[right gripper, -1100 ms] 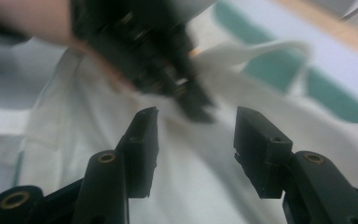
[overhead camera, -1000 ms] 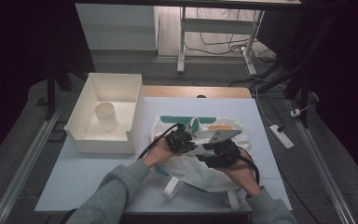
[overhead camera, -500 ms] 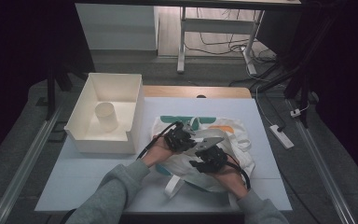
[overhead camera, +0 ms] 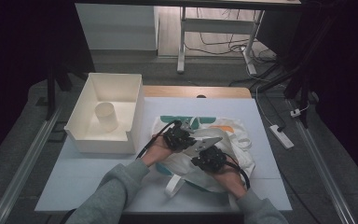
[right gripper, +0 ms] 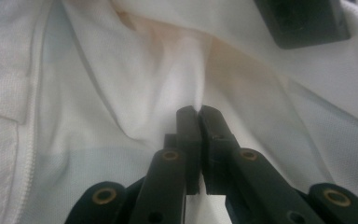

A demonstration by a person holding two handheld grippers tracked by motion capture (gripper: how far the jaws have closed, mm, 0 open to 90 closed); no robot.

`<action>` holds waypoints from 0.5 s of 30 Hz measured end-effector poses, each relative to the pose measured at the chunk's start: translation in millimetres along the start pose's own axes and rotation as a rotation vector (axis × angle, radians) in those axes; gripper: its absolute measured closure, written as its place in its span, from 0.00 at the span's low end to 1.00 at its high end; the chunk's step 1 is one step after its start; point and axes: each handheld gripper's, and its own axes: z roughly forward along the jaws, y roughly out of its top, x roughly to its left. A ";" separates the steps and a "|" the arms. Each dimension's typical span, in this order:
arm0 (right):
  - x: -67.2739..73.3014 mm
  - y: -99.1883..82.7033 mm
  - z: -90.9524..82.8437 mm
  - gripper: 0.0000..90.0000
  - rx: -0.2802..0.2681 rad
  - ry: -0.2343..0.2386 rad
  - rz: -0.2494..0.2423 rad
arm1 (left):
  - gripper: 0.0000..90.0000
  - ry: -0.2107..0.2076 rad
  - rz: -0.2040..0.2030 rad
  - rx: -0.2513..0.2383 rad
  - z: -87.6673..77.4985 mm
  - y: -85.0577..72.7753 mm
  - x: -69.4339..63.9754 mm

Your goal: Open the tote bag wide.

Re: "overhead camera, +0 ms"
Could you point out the white paper cup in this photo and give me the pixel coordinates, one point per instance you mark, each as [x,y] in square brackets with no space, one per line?
[107,116]

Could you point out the aluminium floor rail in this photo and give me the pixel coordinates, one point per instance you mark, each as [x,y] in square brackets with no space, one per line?
[21,168]
[320,174]

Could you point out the black stand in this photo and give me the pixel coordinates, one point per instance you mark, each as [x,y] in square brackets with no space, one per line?
[51,93]
[304,93]

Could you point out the white tote bag coloured blobs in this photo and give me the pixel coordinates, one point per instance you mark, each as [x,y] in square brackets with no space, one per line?
[239,155]

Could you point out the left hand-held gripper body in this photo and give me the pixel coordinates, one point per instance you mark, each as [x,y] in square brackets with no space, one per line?
[178,138]

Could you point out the small white adapter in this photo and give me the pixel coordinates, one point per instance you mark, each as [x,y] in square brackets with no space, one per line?
[296,113]

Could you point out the person's left hand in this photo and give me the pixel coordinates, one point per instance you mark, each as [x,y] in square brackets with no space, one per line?
[157,151]

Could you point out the wooden table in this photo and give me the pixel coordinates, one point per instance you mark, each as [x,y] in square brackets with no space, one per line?
[183,92]

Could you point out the white power strip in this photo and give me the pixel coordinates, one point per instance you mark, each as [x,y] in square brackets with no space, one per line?
[281,137]

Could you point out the white desk frame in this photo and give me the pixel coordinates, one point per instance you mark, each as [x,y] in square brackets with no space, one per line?
[217,25]

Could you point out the white storage box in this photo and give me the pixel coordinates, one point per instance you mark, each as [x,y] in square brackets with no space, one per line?
[105,144]

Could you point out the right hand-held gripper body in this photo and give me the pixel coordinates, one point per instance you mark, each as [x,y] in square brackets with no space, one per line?
[209,160]

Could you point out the person's right hand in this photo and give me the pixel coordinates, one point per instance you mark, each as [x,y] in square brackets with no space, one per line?
[230,182]

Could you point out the white cabinet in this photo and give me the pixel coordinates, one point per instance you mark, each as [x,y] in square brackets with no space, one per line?
[118,28]

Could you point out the white table cover sheet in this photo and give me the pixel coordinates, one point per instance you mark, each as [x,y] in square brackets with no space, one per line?
[74,174]

